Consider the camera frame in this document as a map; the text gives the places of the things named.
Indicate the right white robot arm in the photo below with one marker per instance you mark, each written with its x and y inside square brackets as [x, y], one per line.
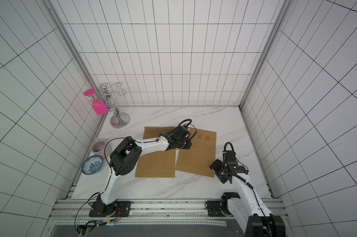
[253, 216]

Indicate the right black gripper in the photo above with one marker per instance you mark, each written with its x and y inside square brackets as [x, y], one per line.
[219, 167]

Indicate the pale purple ceramic cup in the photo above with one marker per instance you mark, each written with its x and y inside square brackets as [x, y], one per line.
[98, 147]

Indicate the kraft file bag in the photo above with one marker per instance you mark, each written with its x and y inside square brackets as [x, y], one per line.
[157, 164]
[200, 156]

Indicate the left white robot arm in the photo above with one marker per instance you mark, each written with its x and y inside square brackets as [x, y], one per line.
[123, 160]

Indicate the silver metal glass rack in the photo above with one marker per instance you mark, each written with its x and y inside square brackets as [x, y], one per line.
[119, 119]

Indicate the blue patterned ceramic bowl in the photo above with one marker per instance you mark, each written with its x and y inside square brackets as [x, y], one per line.
[92, 165]

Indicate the pink plastic wine glass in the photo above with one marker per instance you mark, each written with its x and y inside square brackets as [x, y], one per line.
[98, 105]

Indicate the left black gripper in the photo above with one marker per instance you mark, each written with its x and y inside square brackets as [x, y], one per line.
[189, 144]

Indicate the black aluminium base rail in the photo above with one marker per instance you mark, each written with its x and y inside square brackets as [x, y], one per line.
[142, 211]

